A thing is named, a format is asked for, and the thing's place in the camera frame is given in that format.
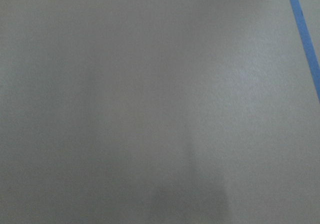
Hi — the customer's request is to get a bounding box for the blue tape line left side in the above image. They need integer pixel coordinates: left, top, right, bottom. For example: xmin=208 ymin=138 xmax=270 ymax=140
xmin=289 ymin=0 xmax=320 ymax=100

